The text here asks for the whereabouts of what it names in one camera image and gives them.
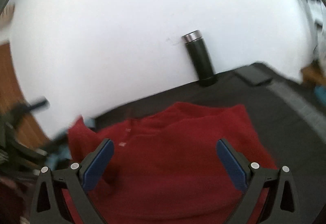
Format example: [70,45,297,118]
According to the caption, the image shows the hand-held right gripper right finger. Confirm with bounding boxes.
[216,138,298,224]

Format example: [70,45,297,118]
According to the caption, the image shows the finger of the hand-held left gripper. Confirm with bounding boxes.
[10,97,50,119]

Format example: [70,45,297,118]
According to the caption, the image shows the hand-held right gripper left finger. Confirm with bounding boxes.
[30,138,114,224]

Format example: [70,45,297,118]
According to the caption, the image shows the red knit sweater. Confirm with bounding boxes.
[62,102,278,224]

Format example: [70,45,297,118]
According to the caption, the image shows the brown wooden door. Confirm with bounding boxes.
[0,43,51,163]

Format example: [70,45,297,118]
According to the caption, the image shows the dark flat device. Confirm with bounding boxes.
[234,64,274,86]

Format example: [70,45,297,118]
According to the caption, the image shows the black thermos bottle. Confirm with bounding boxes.
[181,30,217,87]

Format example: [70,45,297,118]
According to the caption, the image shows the blue box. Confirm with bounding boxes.
[314,85,326,102]

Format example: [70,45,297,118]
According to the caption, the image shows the brown wooden cabinet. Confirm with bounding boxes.
[301,61,326,92]

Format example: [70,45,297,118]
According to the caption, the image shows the white plastic bag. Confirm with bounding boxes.
[298,0,326,64]

